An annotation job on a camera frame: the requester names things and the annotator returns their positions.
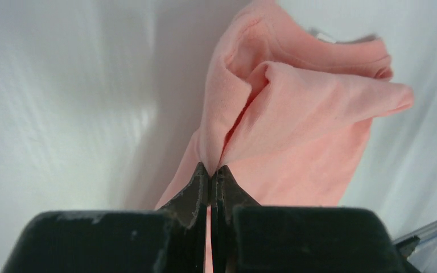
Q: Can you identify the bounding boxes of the pink t shirt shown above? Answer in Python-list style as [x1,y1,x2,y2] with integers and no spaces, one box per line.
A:
[154,0,415,273]

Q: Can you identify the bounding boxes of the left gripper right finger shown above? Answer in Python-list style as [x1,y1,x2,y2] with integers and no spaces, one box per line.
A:
[211,166,416,272]

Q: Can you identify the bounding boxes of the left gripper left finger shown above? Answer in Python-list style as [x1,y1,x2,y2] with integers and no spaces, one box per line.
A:
[3,163,209,272]

